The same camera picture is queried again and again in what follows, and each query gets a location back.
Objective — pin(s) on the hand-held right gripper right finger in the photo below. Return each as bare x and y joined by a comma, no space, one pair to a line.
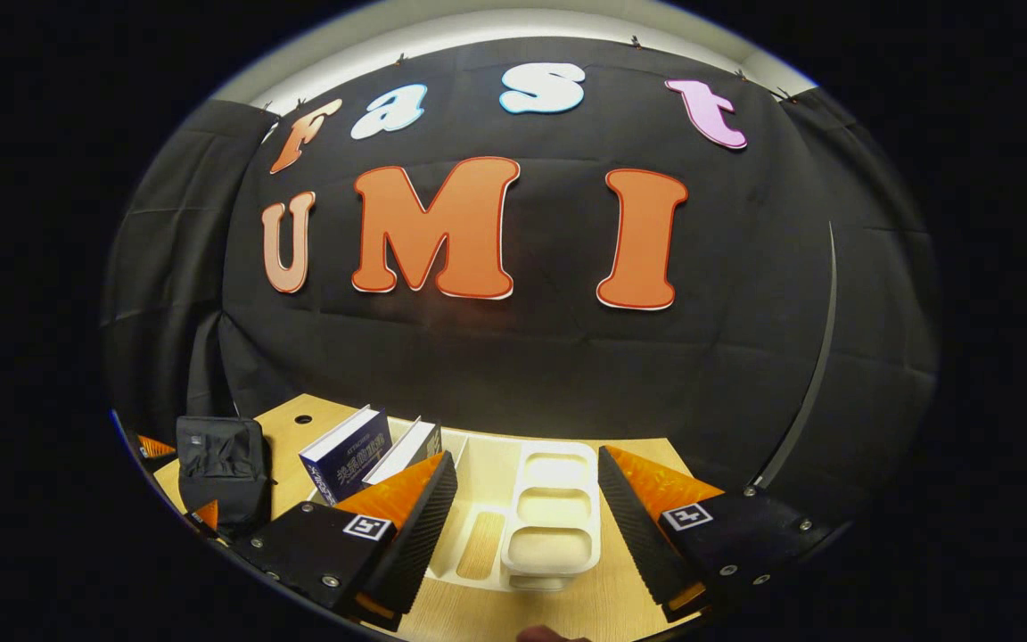
629,526

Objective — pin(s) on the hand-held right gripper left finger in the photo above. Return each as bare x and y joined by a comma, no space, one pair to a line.
424,535

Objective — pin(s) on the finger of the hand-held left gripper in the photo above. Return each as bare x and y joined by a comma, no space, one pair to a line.
155,450
207,519

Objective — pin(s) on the black schoolbag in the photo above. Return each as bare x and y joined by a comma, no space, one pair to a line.
221,468

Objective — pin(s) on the white bookshelf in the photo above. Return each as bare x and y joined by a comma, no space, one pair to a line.
554,513

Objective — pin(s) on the dark grey cover book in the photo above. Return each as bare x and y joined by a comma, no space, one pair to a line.
406,450

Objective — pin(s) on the blue cover book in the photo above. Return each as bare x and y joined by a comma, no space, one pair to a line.
349,464

